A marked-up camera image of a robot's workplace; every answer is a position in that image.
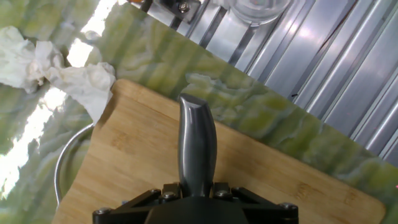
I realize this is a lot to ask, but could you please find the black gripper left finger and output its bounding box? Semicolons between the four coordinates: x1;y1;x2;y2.
92;182;182;224

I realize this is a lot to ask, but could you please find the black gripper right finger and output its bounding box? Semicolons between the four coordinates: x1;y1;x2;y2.
213;182;299;224

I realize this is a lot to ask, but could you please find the stainless steel cleaver knife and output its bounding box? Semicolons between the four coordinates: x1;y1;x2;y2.
177;93;218;198

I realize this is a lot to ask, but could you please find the bamboo cutting board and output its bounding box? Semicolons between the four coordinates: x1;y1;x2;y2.
51;78;387;224

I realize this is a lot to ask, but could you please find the crumpled white tissue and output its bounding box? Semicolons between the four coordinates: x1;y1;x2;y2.
0;26;117;125

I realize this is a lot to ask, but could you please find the green marble pattern mat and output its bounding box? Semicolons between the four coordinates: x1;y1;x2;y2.
0;0;398;224

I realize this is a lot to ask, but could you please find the aluminium frame bar with bracket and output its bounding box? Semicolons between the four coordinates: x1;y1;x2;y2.
139;0;202;24

